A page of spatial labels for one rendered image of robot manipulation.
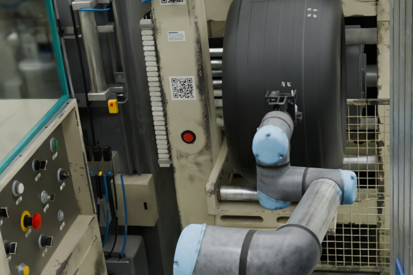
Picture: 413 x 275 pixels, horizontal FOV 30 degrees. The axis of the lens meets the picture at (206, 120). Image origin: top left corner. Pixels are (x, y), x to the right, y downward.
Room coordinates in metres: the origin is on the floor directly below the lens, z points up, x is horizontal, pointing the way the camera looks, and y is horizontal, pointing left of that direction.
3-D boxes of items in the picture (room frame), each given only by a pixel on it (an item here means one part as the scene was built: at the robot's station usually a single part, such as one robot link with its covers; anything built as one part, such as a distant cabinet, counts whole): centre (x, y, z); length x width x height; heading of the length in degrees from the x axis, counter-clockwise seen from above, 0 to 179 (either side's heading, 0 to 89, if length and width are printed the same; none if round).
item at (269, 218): (1.99, -0.18, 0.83); 0.36 x 0.09 x 0.06; 76
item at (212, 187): (2.17, -0.04, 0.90); 0.40 x 0.03 x 0.10; 166
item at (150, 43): (2.16, 0.13, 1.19); 0.05 x 0.04 x 0.48; 166
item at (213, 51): (2.55, -0.09, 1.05); 0.20 x 0.15 x 0.30; 76
